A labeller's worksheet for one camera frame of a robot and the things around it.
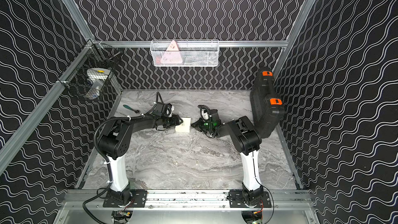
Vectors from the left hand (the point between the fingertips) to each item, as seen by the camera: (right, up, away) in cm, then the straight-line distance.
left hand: (179, 120), depth 100 cm
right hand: (+8, -3, 0) cm, 8 cm away
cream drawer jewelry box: (+4, -4, -2) cm, 6 cm away
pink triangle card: (-3, +38, -11) cm, 40 cm away
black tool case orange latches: (+48, +9, -21) cm, 53 cm away
